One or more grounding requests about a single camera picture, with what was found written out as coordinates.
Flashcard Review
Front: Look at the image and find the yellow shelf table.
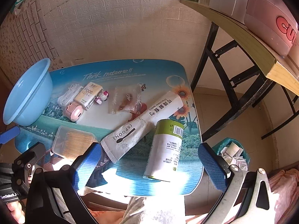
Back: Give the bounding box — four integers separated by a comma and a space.
179, 0, 299, 143

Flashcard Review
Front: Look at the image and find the pink container with red letters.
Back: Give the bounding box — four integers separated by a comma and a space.
244, 0, 298, 57

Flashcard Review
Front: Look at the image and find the waste bin with green bag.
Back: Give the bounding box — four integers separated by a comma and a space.
212, 138, 250, 171

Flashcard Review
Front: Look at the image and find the Hello Kitty figurine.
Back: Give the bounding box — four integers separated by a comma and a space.
94, 91, 109, 105

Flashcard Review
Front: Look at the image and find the clear snack bag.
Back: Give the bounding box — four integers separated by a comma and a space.
108, 84, 141, 114

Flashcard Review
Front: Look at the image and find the light blue plastic basin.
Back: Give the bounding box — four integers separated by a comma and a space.
3, 58, 53, 126

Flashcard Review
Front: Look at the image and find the person's left hand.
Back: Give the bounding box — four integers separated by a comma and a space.
6, 201, 25, 223

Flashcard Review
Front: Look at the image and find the pink printed sack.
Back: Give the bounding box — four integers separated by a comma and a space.
269, 168, 298, 223

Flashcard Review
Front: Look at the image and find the white green cylinder canister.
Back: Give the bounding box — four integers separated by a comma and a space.
143, 119, 184, 182

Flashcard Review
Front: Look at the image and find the clear toothpick box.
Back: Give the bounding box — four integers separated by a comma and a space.
52, 126, 97, 161

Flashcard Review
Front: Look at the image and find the pink round device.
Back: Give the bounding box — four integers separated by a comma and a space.
63, 102, 84, 122

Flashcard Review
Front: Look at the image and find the white spoon packet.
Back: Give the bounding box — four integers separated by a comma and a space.
100, 91, 184, 163

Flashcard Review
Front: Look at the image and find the printed blue folding table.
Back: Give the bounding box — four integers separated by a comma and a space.
15, 59, 203, 197

